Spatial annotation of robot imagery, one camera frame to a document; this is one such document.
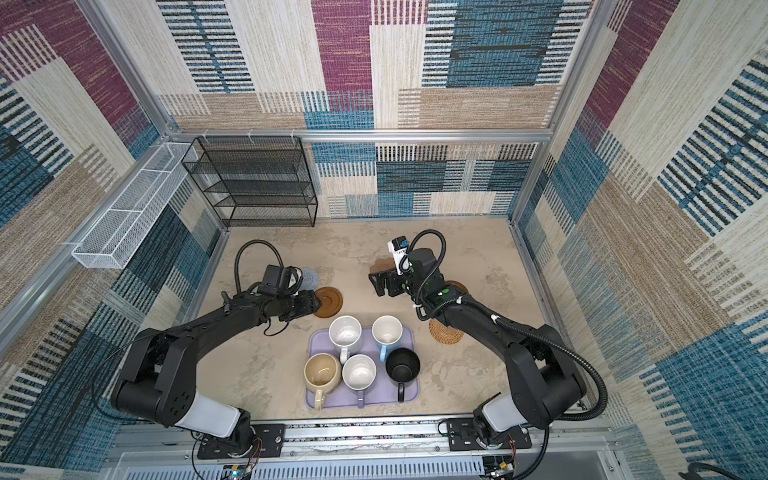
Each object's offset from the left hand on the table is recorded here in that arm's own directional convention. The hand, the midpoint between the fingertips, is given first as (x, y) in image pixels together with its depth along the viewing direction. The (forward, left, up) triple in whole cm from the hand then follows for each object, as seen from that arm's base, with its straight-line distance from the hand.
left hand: (313, 299), depth 91 cm
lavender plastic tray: (-25, -21, -5) cm, 33 cm away
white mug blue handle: (-9, -22, -3) cm, 24 cm away
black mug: (-19, -26, -4) cm, 33 cm away
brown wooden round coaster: (+2, -5, -5) cm, 7 cm away
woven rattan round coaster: (-9, -40, -7) cm, 41 cm away
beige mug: (-20, -4, -6) cm, 21 cm away
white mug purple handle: (-20, -14, -5) cm, 25 cm away
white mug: (-8, -10, -4) cm, 14 cm away
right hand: (+2, -22, +10) cm, 24 cm away
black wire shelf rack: (+43, +25, +11) cm, 51 cm away
